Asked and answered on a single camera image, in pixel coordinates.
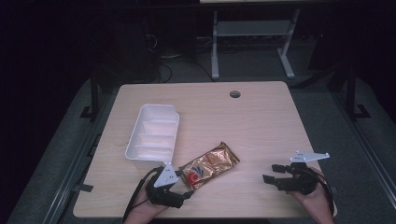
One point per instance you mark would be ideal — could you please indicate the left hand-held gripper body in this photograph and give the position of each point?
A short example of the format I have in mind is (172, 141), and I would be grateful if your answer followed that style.
(166, 179)

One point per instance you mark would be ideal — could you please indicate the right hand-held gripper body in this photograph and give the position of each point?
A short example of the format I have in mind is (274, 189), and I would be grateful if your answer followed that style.
(299, 182)

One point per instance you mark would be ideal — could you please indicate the golden foil snack packet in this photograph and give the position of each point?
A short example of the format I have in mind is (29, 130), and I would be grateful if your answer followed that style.
(208, 166)

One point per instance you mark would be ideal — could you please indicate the white plastic bin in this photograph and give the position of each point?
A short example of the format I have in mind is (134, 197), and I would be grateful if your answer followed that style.
(154, 137)

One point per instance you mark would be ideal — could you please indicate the person's right hand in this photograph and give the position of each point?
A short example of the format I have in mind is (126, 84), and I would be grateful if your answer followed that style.
(317, 200)

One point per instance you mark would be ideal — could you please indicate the person's left hand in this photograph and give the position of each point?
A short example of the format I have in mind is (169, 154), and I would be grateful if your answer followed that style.
(146, 208)

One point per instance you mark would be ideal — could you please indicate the black table edge clip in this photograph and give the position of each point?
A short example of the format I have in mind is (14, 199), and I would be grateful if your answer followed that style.
(84, 188)

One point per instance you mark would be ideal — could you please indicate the black metal stand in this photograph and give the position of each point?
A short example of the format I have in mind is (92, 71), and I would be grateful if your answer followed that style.
(351, 93)
(93, 93)

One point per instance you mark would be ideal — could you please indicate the white metal desk frame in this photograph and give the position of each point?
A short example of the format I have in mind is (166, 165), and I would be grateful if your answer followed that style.
(252, 28)

